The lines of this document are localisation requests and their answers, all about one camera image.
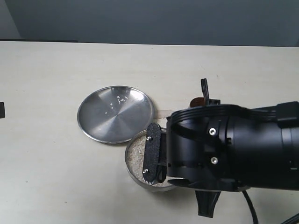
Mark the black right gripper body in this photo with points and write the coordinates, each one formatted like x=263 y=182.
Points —
x=197 y=148

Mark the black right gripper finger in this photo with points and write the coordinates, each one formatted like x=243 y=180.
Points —
x=151 y=168
x=206 y=201

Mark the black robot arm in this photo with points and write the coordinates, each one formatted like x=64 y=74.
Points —
x=263 y=149

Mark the steel bowl of rice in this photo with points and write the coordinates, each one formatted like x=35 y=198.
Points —
x=134 y=154

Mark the brown wooden cup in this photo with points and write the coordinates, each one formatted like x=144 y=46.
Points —
x=198 y=101

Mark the clear tape patch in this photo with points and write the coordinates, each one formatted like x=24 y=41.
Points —
x=162 y=114

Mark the round steel plate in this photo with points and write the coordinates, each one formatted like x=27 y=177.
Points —
x=115 y=114

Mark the black object at left edge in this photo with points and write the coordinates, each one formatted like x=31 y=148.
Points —
x=2 y=110

